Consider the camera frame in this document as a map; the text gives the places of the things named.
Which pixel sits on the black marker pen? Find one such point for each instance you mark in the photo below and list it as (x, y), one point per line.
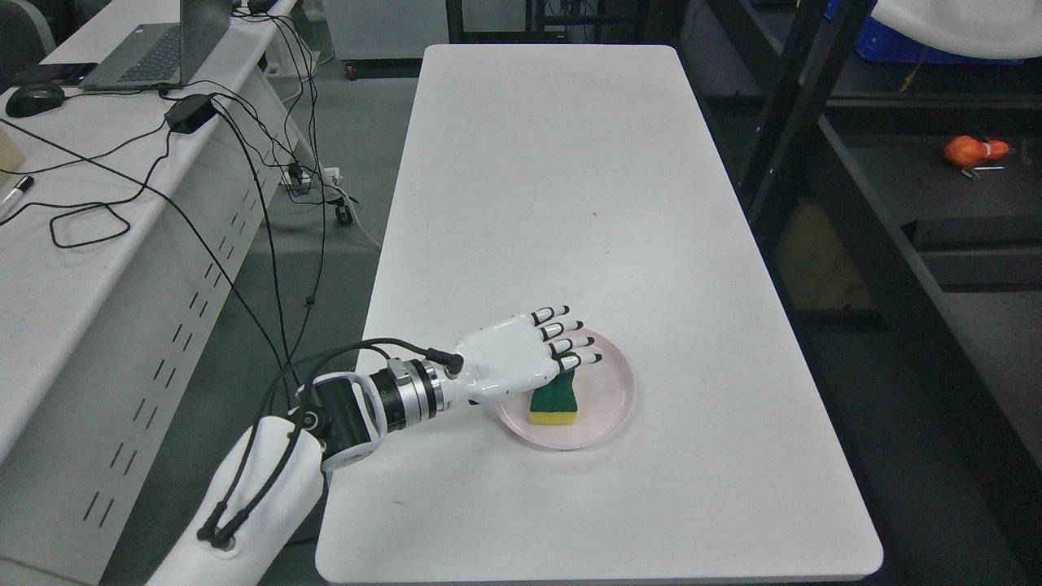
(16, 193)

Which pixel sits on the black computer mouse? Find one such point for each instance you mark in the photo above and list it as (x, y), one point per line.
(34, 99)

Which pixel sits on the black metal rack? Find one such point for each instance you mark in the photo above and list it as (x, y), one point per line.
(950, 256)

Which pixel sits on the green yellow sponge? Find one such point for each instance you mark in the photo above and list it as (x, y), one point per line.
(554, 404)

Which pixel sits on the white robotic left hand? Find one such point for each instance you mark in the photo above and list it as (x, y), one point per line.
(517, 355)

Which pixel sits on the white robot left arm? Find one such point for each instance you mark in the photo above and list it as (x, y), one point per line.
(276, 472)

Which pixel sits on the white power strip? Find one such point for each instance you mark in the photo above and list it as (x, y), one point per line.
(298, 179)

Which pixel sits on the black power adapter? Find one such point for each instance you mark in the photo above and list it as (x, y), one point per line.
(190, 113)

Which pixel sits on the white folding table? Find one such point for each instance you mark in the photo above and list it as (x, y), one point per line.
(585, 175)

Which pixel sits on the black smartphone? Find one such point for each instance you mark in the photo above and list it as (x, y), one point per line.
(67, 75)

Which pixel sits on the grey laptop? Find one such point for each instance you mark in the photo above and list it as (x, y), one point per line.
(163, 56)

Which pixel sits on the pink round plate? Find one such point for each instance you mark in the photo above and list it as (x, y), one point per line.
(605, 393)

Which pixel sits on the orange mesh bag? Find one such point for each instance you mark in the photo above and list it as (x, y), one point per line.
(966, 152)

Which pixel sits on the white side desk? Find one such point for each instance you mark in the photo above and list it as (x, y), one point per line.
(113, 275)

